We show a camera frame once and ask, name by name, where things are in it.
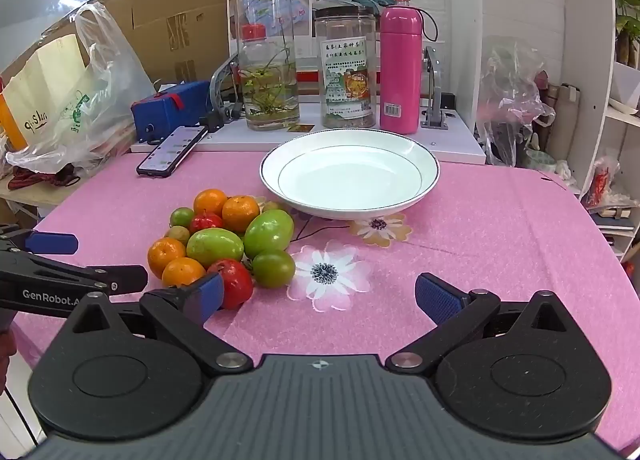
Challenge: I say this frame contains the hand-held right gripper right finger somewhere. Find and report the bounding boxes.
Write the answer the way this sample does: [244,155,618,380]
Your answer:
[385,271,581,376]

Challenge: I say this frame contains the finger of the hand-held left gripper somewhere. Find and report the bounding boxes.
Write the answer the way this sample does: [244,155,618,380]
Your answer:
[0,255,149,297]
[0,225,79,257]

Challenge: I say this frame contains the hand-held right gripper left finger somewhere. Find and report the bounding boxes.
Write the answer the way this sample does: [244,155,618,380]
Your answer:
[62,271,253,376]

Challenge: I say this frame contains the large red tomato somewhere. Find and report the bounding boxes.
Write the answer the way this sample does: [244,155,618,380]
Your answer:
[207,259,254,311]

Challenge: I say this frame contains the orange mandarin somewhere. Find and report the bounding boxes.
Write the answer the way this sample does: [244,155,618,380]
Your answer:
[193,188,229,217]
[147,237,187,279]
[222,195,261,233]
[161,257,207,288]

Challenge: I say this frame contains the large green tomato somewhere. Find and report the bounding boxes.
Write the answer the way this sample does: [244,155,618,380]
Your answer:
[243,209,295,259]
[186,227,245,268]

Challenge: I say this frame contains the small red tomato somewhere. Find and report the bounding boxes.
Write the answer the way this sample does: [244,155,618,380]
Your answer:
[188,211,224,235]

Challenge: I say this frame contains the round green tomato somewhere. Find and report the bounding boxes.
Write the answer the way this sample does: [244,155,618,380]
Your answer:
[251,249,297,289]

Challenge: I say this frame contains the white plate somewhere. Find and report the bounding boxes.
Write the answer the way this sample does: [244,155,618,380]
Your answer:
[259,128,441,220]

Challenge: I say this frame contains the pink floral tablecloth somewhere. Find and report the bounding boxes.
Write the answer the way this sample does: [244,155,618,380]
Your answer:
[12,150,640,456]

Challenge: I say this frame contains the black smartphone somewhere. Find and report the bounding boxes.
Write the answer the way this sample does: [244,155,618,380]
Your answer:
[136,125,208,177]

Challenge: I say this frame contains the cream paper bag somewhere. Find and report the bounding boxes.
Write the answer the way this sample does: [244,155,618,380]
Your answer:
[0,34,91,151]

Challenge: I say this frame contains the clear plastic bag green print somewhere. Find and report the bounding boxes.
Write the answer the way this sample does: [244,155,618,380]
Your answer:
[5,2,157,176]

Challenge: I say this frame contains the patterned ceramic cup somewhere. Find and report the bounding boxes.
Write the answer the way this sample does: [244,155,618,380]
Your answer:
[525,147,557,173]

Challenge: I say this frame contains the blue plastic box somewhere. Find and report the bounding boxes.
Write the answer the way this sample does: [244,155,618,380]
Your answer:
[131,80,212,143]

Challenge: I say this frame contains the silver metal clamp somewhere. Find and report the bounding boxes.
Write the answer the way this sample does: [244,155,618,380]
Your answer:
[420,46,457,130]

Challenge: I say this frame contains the clear bag red contents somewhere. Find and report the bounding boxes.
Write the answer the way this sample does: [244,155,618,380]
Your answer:
[582,155,631,211]

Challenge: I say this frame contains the red capped plastic bottle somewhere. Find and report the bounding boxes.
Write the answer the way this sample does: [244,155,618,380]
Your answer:
[238,23,302,132]

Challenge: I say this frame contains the grey metal lever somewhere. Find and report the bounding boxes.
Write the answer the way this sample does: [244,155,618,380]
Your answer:
[210,54,241,111]

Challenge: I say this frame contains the crumpled clear plastic bag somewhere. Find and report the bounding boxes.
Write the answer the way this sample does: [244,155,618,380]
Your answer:
[475,37,557,168]

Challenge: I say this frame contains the pink thermos bottle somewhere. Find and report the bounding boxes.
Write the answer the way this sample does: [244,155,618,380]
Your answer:
[379,4,439,135]

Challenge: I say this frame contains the clear labelled plastic jar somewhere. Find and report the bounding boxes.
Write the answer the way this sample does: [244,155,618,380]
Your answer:
[313,0,377,129]

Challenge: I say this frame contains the cardboard box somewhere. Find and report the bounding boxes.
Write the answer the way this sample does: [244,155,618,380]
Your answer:
[0,0,231,91]

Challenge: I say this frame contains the white shelf unit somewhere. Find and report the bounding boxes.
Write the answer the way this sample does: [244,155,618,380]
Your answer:
[477,0,640,261]

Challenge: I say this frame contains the green potted plant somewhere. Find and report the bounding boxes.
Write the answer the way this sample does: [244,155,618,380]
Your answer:
[614,0,640,66]

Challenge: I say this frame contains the red woven strap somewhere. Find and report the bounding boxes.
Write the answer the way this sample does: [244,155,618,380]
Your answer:
[7,165,82,191]

